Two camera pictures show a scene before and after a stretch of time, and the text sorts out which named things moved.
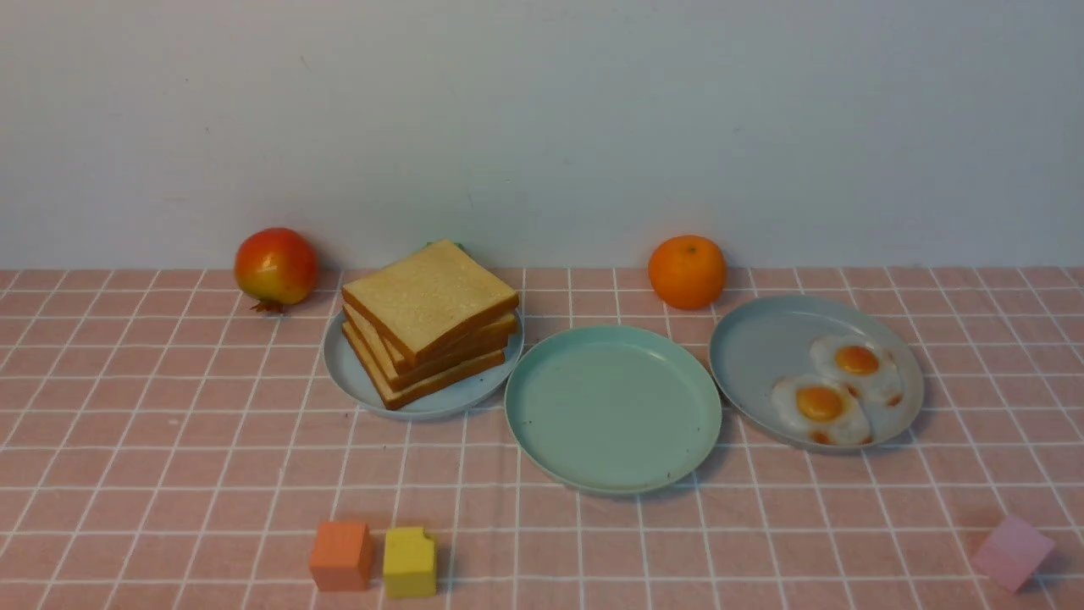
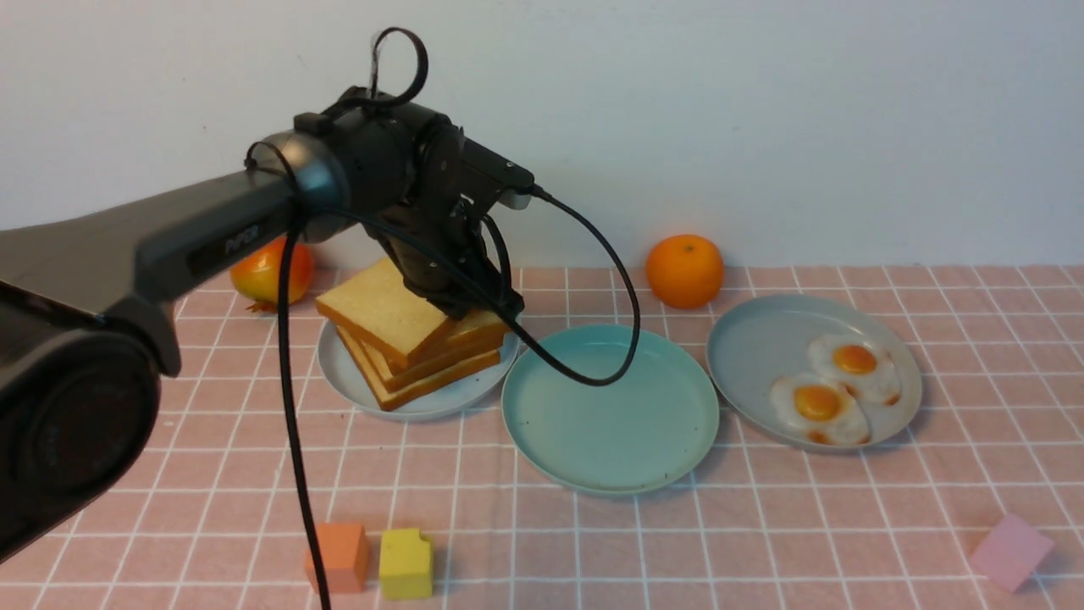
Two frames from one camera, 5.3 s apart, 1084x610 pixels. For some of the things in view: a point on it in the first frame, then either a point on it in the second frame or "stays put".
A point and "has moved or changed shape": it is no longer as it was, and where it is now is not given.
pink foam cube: (1013, 552) stays put
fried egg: (823, 410) stays put
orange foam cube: (341, 557) stays put
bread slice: (428, 299) has moved or changed shape
